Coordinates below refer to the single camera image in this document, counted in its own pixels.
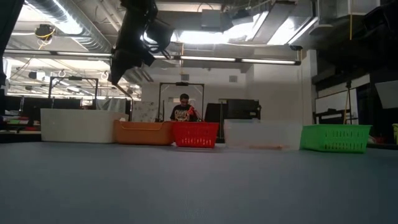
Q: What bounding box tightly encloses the black tripod pole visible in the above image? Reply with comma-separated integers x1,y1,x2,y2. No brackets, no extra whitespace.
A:
345,80,354,126

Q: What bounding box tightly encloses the orange plastic bin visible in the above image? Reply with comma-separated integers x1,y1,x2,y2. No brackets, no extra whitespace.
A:
113,119,175,146

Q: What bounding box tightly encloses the green plastic basket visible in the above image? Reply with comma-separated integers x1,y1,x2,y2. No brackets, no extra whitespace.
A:
300,124,373,154

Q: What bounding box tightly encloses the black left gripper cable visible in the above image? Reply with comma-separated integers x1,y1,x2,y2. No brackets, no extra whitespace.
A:
141,30,172,60

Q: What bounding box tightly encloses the white plastic bin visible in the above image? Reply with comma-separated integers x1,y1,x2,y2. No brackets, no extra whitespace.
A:
40,108,129,144

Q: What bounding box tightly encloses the clear plastic bin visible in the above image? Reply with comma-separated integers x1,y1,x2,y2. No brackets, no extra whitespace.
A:
223,118,303,151

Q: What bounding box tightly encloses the red plastic basket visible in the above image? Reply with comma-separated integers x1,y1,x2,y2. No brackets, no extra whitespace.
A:
172,121,220,149

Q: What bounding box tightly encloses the long LED light bar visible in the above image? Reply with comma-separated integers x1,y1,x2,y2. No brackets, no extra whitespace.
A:
0,49,302,66

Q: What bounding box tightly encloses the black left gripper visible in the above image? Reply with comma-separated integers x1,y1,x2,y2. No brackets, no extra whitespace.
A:
109,29,156,86

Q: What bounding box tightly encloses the person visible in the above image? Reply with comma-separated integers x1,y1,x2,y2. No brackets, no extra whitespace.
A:
169,93,198,123

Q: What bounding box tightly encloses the red desk lamp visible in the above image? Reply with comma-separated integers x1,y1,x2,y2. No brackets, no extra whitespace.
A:
186,106,203,123

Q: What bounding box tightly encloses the patterned white board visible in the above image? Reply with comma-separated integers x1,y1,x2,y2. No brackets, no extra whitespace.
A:
132,101,159,123

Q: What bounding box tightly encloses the whiteboard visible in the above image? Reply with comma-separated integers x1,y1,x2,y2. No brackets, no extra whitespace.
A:
315,88,359,126

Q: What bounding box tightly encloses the grey ceiling unit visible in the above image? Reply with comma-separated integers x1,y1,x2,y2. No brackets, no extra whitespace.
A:
201,8,223,29

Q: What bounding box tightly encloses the corrugated silver duct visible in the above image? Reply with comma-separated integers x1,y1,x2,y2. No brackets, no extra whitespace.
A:
26,0,114,54

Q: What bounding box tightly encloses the black frame stand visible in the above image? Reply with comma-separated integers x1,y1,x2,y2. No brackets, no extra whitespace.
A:
48,76,99,110
158,82,205,123

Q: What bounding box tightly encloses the white paper panel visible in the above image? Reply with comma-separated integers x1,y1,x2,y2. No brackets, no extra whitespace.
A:
374,80,398,110

